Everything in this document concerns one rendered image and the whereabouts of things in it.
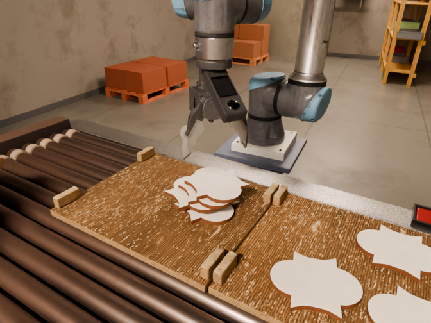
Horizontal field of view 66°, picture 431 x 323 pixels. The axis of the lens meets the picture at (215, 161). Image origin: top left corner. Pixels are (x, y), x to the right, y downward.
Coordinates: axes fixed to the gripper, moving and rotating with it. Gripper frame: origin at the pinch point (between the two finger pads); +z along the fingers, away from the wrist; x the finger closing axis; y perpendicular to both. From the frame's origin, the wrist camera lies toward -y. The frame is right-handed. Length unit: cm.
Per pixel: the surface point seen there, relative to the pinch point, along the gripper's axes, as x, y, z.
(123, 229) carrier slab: 21.8, -1.9, 11.9
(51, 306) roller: 35.8, -14.7, 13.7
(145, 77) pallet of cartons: -72, 375, 72
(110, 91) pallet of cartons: -31, 420, 97
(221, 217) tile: 2.1, -7.6, 10.9
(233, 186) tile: -2.8, -3.2, 6.7
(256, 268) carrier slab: 2.3, -22.4, 11.9
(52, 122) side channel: 34, 66, 11
